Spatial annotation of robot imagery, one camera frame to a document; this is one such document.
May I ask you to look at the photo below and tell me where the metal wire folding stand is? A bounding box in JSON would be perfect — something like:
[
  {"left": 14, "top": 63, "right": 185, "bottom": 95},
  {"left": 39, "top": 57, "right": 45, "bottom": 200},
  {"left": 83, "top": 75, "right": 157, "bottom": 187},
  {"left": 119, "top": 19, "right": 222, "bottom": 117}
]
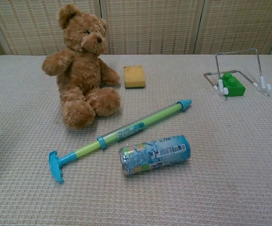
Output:
[{"left": 203, "top": 48, "right": 272, "bottom": 100}]

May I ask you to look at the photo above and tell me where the light blue drink can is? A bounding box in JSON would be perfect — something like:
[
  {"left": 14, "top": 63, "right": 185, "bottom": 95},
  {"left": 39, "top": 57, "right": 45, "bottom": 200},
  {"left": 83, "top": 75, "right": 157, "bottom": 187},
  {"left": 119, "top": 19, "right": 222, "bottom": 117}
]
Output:
[{"left": 119, "top": 135, "right": 191, "bottom": 177}]

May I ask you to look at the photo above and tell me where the yellow kitchen sponge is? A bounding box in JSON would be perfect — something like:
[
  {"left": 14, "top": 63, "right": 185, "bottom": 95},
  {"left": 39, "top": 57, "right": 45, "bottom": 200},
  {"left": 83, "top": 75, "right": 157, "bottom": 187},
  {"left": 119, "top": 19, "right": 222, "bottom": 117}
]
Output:
[{"left": 123, "top": 65, "right": 147, "bottom": 89}]

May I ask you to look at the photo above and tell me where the white woven tablecloth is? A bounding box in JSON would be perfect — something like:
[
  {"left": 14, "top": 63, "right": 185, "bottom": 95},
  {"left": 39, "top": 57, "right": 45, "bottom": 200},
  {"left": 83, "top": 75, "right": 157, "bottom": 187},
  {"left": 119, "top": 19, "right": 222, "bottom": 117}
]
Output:
[{"left": 0, "top": 54, "right": 272, "bottom": 226}]

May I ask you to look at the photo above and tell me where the brown plush teddy bear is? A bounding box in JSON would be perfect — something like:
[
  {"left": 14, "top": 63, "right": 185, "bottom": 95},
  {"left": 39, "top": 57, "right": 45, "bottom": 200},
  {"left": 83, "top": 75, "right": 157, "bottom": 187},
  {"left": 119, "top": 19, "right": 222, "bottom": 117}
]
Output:
[{"left": 41, "top": 4, "right": 122, "bottom": 129}]

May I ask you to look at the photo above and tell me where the green blue toy water pump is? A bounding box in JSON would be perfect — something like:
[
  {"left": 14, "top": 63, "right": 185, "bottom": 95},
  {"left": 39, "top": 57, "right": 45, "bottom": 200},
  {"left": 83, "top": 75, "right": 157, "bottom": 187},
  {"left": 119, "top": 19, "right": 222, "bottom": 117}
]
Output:
[{"left": 48, "top": 99, "right": 193, "bottom": 184}]

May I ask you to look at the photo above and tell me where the green toy building block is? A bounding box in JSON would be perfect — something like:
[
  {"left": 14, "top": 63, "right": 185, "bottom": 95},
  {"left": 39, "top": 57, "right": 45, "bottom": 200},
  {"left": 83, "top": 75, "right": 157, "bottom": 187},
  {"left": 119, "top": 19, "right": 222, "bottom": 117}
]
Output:
[{"left": 222, "top": 72, "right": 246, "bottom": 97}]

